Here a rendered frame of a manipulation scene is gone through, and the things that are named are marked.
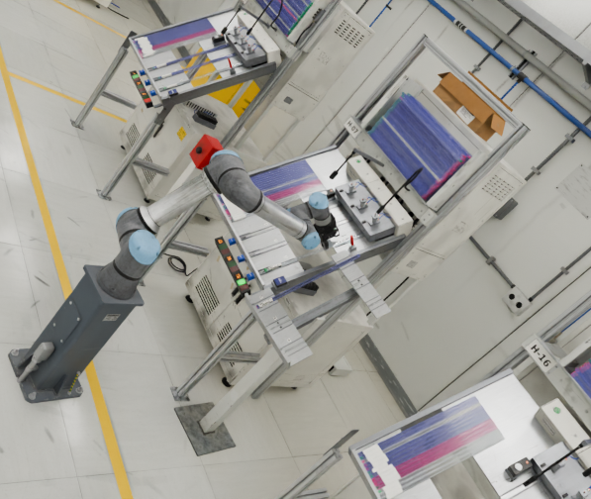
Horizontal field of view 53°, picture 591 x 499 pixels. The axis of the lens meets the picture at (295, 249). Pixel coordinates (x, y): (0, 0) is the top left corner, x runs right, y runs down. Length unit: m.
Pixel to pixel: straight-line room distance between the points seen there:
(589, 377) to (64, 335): 1.89
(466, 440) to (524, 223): 2.13
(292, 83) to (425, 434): 2.35
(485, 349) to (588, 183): 1.22
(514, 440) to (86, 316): 1.60
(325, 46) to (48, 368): 2.43
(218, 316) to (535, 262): 2.04
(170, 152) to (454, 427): 2.45
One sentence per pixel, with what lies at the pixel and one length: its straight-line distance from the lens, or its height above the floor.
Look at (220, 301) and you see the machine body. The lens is 3.24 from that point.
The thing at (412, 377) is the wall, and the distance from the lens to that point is 4.37.
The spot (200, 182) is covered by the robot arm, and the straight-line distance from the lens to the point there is 2.21.
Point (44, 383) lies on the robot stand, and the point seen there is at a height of 0.06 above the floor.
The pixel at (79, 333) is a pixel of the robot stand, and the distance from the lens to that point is 2.34.
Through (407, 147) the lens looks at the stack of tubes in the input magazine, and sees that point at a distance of 2.87.
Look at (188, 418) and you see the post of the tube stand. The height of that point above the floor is 0.01.
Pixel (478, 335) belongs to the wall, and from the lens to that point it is 4.17.
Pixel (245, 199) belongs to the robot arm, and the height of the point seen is 1.10.
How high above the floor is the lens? 1.88
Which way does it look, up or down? 22 degrees down
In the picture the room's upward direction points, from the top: 42 degrees clockwise
